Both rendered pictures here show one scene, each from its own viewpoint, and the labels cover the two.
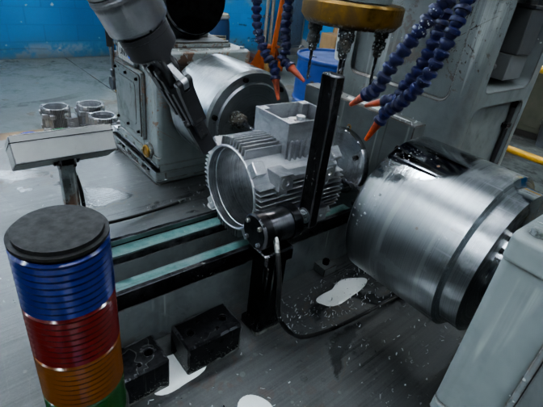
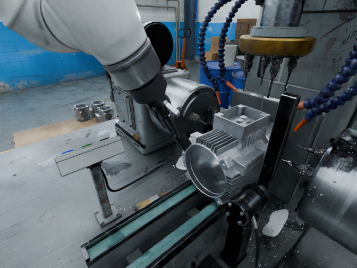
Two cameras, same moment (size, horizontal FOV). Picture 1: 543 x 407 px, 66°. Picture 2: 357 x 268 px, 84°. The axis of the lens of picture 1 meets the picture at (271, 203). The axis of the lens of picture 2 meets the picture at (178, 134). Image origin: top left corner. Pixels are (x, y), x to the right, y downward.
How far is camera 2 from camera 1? 0.28 m
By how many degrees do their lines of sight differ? 2
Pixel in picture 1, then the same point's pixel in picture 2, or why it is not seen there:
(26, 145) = (67, 161)
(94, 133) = (110, 144)
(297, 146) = (248, 140)
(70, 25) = (83, 63)
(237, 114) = (193, 114)
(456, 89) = (343, 86)
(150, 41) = (151, 88)
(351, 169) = not seen: hidden behind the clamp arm
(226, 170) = (195, 155)
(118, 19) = (127, 76)
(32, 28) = (66, 67)
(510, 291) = not seen: outside the picture
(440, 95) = not seen: hidden behind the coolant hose
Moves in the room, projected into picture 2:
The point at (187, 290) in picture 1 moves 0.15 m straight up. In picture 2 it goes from (186, 249) to (187, 207)
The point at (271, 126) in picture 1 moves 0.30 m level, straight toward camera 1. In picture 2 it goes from (227, 127) to (273, 233)
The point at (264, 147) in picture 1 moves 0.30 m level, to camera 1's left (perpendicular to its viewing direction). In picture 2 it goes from (228, 144) to (108, 142)
